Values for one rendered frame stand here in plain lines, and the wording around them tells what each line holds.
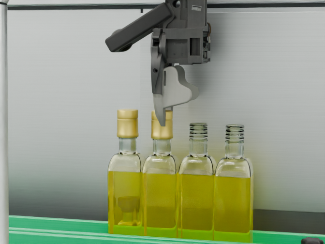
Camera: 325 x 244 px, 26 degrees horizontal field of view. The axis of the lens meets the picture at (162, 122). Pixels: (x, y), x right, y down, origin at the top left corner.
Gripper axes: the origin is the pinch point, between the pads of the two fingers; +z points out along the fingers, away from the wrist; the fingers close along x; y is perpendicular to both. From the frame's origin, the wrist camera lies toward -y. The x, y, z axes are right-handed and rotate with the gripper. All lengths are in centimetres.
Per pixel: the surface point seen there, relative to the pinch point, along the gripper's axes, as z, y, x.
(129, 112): -0.7, -5.0, -1.1
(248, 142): 5.4, 12.3, 12.3
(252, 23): -14.7, 12.7, 12.3
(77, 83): -4.1, -19.9, 15.0
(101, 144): 7.2, -15.4, 15.1
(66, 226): 19.8, -17.7, 3.3
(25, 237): 19.4, -21.0, -6.3
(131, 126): 1.6, -4.7, -1.0
